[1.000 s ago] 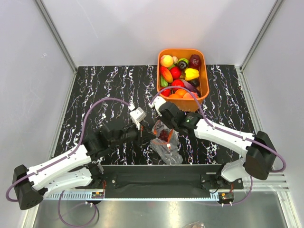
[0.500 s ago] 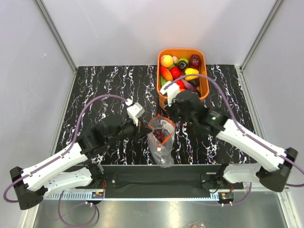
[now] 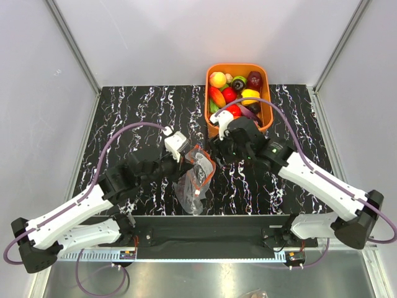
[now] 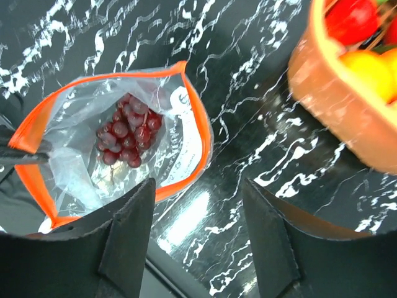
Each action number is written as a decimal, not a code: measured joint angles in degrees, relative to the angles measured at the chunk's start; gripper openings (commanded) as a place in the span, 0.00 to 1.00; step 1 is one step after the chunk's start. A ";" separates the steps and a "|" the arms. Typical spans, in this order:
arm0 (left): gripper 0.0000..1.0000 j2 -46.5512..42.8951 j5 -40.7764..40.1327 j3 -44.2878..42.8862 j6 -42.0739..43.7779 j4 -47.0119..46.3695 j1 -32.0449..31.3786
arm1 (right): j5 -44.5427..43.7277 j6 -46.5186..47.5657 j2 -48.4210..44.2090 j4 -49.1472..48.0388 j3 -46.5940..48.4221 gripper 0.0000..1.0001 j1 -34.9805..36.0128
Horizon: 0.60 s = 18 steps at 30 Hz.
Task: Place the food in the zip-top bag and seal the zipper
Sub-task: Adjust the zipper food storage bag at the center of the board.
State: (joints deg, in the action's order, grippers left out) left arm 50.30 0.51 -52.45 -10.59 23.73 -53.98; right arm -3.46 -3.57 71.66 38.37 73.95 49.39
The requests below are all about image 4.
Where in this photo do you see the purple grape bunch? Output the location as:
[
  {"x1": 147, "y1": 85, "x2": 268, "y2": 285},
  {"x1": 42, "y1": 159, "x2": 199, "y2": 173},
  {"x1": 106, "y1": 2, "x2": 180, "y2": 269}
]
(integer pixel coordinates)
[{"x1": 96, "y1": 93, "x2": 163, "y2": 168}]

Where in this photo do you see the red apple centre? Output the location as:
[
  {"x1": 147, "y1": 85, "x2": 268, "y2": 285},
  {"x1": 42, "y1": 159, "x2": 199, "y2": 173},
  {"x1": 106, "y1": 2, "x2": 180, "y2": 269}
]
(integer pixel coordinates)
[{"x1": 325, "y1": 0, "x2": 380, "y2": 45}]

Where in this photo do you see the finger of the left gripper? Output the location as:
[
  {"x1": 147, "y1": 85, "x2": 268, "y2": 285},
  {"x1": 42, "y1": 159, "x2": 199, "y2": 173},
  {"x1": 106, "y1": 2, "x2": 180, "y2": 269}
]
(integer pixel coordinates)
[{"x1": 1, "y1": 124, "x2": 51, "y2": 165}]

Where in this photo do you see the clear orange zip bag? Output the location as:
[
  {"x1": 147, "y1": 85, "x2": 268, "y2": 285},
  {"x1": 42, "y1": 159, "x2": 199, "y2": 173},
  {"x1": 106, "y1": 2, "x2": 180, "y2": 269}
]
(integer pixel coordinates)
[{"x1": 7, "y1": 61, "x2": 213, "y2": 233}]

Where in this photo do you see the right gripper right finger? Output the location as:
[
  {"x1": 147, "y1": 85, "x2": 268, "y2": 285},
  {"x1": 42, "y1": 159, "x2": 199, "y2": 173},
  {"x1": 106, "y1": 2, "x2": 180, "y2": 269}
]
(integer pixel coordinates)
[{"x1": 242, "y1": 179, "x2": 396, "y2": 297}]

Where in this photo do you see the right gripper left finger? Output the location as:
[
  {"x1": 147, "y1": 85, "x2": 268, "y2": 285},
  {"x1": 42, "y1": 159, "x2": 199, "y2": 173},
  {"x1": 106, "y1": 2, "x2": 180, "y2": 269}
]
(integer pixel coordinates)
[{"x1": 1, "y1": 178, "x2": 156, "y2": 297}]

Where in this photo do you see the yellow bell pepper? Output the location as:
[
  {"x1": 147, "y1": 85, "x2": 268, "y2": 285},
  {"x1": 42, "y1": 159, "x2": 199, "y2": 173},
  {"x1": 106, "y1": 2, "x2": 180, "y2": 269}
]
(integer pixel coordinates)
[{"x1": 339, "y1": 50, "x2": 396, "y2": 104}]

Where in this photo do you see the orange plastic basket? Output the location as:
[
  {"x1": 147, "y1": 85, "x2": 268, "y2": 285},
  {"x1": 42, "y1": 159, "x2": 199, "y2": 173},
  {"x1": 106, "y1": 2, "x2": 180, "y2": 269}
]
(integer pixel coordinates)
[{"x1": 287, "y1": 1, "x2": 396, "y2": 174}]

